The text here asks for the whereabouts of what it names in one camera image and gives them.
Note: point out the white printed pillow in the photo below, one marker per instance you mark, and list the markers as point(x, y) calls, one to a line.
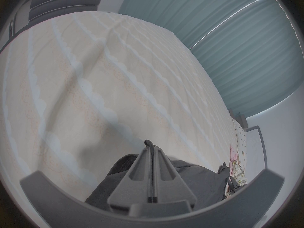
point(241, 141)

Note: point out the grey bedside table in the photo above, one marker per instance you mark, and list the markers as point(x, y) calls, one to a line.
point(237, 117)

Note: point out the white printed pyjama top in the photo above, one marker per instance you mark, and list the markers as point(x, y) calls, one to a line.
point(237, 170)

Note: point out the black chest of drawers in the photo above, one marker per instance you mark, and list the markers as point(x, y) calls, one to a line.
point(66, 3)

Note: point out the blue-green curtain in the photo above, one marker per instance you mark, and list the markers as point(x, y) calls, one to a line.
point(249, 56)
point(178, 8)

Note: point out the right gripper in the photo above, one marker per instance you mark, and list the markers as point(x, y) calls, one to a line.
point(223, 168)

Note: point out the black T-shirt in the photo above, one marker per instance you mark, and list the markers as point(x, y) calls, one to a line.
point(201, 182)

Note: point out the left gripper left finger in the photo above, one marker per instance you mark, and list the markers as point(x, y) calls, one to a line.
point(135, 182)

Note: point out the pink garment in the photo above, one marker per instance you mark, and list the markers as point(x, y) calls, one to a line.
point(234, 152)

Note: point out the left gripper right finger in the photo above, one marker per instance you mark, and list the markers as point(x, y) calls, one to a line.
point(171, 182)

